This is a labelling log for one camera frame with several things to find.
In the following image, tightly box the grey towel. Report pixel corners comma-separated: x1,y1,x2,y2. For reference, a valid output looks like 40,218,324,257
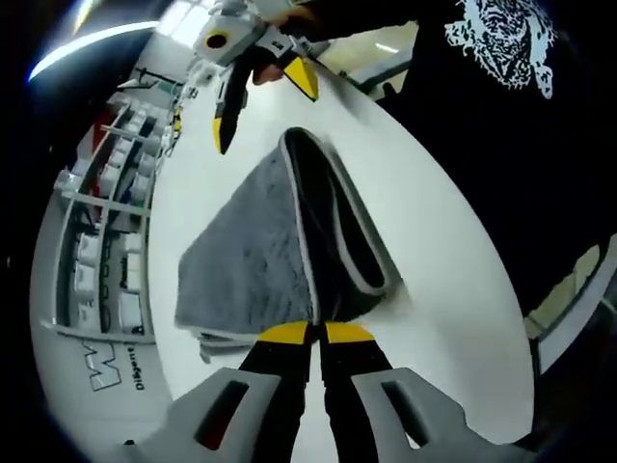
173,125,411,368

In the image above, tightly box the person's right hand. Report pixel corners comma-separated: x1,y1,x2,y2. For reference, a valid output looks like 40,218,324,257
250,61,286,89

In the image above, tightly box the yellow tipped spare gripper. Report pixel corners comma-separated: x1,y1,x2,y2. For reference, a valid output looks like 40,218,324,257
161,71,203,155

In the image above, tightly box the grey metal shelf rack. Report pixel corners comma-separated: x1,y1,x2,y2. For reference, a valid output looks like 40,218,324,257
52,81,166,339

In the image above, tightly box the ceiling light strip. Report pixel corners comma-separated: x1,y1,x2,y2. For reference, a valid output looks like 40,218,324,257
26,18,160,83

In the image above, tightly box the row of white storage bins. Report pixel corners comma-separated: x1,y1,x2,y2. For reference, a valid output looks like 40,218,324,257
71,95,160,330

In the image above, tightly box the person in black shirt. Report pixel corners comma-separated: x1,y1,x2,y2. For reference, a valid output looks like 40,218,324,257
308,0,617,339

